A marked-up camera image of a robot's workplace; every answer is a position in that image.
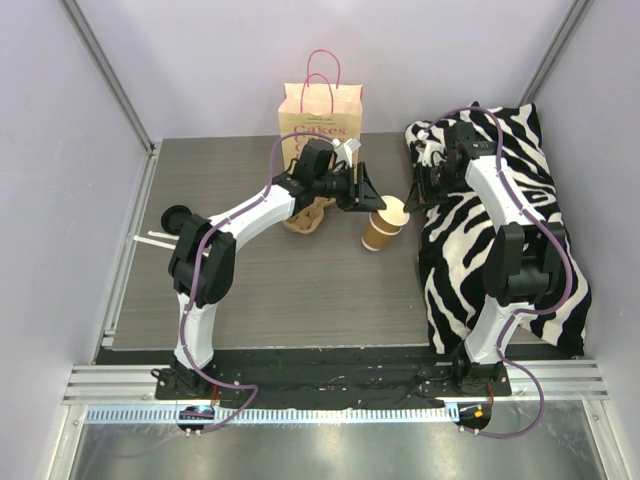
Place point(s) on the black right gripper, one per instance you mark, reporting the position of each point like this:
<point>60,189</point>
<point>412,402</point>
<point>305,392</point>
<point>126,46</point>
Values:
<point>426,179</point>

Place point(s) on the white wrapped straw lower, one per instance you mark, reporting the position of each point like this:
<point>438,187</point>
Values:
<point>152,242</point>

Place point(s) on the white wrapped straw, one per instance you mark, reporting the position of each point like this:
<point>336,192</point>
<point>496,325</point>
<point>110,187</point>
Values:
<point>152,242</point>
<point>162,235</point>

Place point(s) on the aluminium frame rail front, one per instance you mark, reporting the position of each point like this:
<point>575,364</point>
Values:
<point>131,395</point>

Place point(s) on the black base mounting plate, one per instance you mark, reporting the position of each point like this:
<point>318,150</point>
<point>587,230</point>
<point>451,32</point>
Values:
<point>387,377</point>

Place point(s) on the black plastic cup lid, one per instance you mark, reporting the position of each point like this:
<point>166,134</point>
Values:
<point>173,218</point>

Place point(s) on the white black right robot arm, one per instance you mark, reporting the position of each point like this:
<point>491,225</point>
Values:
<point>525,261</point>

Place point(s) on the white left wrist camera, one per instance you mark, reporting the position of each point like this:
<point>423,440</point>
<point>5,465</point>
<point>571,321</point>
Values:
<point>345,151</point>

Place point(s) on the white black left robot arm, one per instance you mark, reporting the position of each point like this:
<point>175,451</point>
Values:
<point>203,262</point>

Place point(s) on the brown paper coffee cup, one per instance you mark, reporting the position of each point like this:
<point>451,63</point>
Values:
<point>385,224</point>

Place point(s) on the zebra print pillow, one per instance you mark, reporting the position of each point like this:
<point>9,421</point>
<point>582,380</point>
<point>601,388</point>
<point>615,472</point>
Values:
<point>458,234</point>

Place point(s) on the white wrapped straw upper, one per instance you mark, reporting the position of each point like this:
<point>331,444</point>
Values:
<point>162,235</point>

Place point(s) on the brown pulp cup carrier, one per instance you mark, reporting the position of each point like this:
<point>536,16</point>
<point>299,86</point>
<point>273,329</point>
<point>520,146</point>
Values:
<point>309,218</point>

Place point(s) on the paper cakes bag pink handles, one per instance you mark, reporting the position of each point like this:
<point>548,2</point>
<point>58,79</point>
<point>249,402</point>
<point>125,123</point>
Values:
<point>319,105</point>

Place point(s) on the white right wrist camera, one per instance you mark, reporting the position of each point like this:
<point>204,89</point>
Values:
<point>429,151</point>

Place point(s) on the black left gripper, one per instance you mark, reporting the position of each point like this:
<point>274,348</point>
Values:
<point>356,185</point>

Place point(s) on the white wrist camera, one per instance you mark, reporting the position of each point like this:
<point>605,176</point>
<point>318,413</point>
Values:
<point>429,151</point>
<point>345,151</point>

